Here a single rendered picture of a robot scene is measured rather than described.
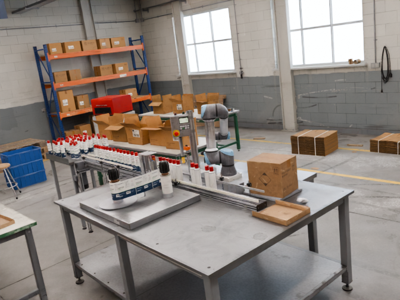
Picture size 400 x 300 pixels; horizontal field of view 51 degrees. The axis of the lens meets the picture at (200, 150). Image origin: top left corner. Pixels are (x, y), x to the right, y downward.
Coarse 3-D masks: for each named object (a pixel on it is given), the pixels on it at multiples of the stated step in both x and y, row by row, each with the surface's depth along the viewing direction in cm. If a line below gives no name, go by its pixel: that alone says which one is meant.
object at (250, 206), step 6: (138, 174) 418; (174, 186) 374; (180, 186) 367; (198, 192) 350; (204, 192) 344; (216, 198) 335; (222, 198) 329; (228, 198) 323; (234, 204) 320; (240, 204) 314; (246, 204) 309; (252, 204) 305; (264, 204) 307; (252, 210) 306; (258, 210) 303
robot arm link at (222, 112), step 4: (220, 104) 371; (220, 108) 369; (224, 108) 371; (220, 112) 369; (224, 112) 371; (228, 112) 376; (220, 116) 373; (224, 116) 374; (228, 116) 378; (220, 120) 383; (224, 120) 381; (220, 124) 388; (224, 124) 386; (220, 128) 393; (224, 128) 390; (220, 132) 399; (224, 132) 396; (228, 132) 403; (220, 136) 403; (224, 136) 401; (228, 136) 403
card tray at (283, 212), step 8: (280, 200) 308; (272, 208) 304; (280, 208) 302; (288, 208) 301; (296, 208) 298; (304, 208) 293; (256, 216) 294; (264, 216) 287; (272, 216) 282; (280, 216) 289; (288, 216) 288; (296, 216) 280; (288, 224) 275
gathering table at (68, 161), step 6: (48, 156) 550; (54, 156) 534; (66, 156) 543; (90, 156) 525; (60, 162) 524; (66, 162) 510; (72, 162) 507; (54, 168) 560; (72, 168) 510; (54, 174) 561; (72, 174) 512; (90, 174) 598; (54, 180) 564; (78, 186) 518; (60, 192) 568; (78, 192) 518; (60, 198) 569; (84, 222) 528; (84, 228) 530
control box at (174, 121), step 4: (172, 116) 362; (176, 116) 362; (180, 116) 362; (184, 116) 362; (188, 116) 362; (172, 120) 362; (176, 120) 362; (172, 124) 363; (176, 124) 363; (180, 124) 363; (184, 124) 364; (172, 128) 363; (176, 128) 364; (172, 132) 365; (180, 132) 365; (184, 132) 365; (188, 132) 366; (176, 136) 365; (180, 136) 366
